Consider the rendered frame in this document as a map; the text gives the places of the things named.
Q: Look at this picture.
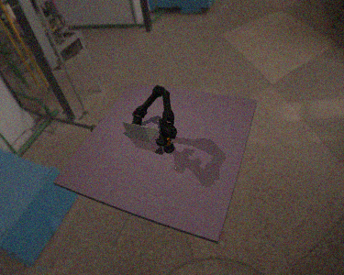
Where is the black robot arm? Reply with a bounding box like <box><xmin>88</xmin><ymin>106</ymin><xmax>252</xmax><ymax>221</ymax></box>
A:
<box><xmin>131</xmin><ymin>85</ymin><xmax>177</xmax><ymax>139</ymax></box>

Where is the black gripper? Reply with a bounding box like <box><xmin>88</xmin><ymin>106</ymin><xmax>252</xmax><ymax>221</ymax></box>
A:
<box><xmin>157</xmin><ymin>130</ymin><xmax>168</xmax><ymax>146</ymax></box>

